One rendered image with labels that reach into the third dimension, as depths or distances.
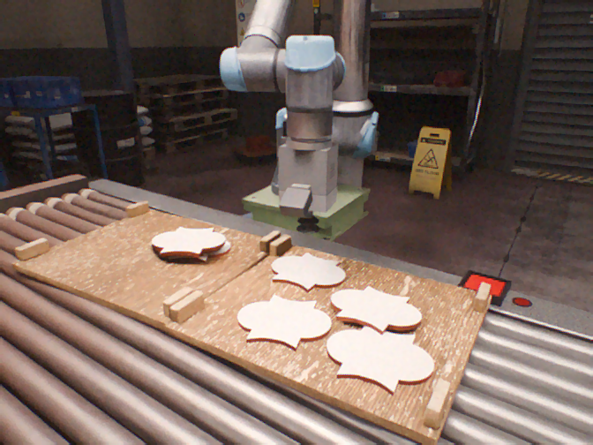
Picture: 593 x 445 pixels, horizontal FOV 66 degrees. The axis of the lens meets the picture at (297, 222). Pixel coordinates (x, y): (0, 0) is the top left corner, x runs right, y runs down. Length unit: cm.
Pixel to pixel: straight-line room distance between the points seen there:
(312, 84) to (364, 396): 44
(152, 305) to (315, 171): 34
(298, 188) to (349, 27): 49
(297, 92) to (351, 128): 45
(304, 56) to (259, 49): 17
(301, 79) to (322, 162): 13
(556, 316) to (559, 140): 446
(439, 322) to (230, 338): 32
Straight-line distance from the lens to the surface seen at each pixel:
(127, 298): 82
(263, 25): 91
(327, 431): 57
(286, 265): 85
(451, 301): 80
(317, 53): 71
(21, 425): 66
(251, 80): 84
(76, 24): 633
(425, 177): 428
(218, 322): 72
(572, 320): 87
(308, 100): 71
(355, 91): 114
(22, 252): 103
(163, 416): 61
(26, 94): 407
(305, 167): 74
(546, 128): 527
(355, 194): 124
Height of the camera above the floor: 134
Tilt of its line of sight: 22 degrees down
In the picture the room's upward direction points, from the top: straight up
